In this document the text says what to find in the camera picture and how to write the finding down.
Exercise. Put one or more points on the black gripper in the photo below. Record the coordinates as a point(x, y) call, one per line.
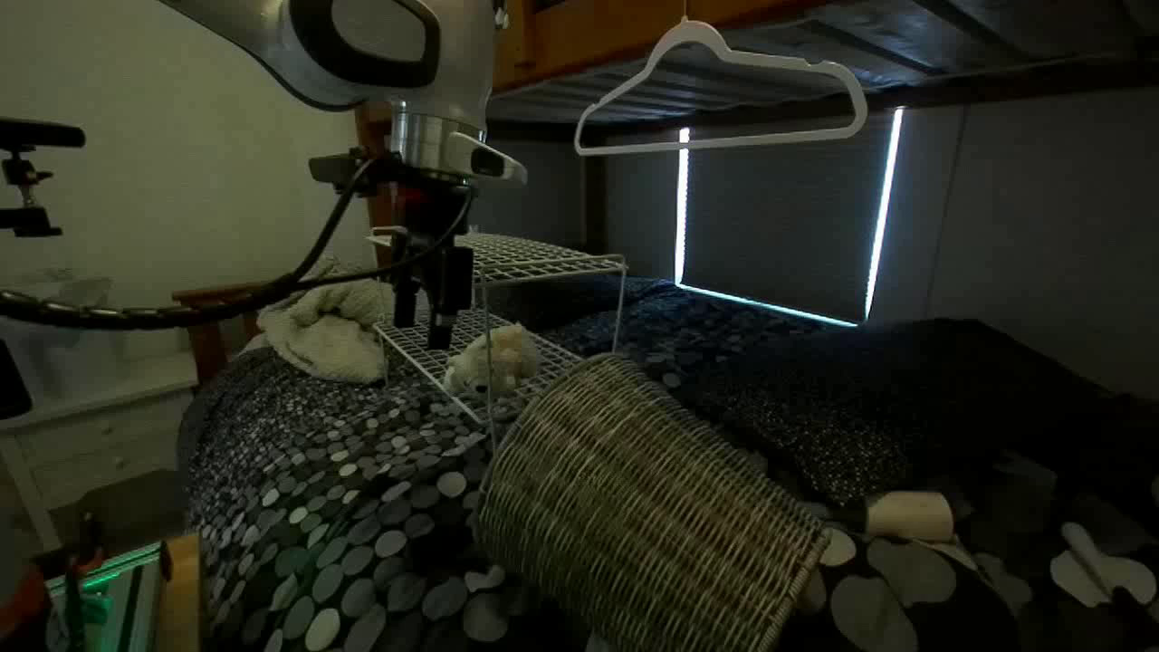
point(431, 221)

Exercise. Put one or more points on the white drawer cabinet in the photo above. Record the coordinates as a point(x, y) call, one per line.
point(83, 446)

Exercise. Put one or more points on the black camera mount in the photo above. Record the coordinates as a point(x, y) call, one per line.
point(38, 132)

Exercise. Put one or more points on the white clothes hanger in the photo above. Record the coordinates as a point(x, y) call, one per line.
point(724, 139)

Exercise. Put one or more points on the wooden bunk bed frame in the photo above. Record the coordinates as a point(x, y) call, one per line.
point(567, 39)

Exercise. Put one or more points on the white cloth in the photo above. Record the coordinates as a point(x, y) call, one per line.
point(910, 517)

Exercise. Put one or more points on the cream plush toy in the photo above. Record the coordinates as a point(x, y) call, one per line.
point(490, 358)

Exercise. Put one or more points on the green lit clear box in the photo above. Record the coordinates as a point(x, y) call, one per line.
point(102, 598)

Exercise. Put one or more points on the grey window blind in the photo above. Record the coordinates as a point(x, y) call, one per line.
point(782, 220)

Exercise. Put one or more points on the woven wicker basket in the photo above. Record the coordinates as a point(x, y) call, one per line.
point(637, 508)

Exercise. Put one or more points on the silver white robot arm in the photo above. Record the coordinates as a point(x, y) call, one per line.
point(364, 50)

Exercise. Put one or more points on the cream crumpled towel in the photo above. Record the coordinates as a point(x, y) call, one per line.
point(327, 331)

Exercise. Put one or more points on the light wooden plank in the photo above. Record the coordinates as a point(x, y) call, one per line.
point(183, 598)

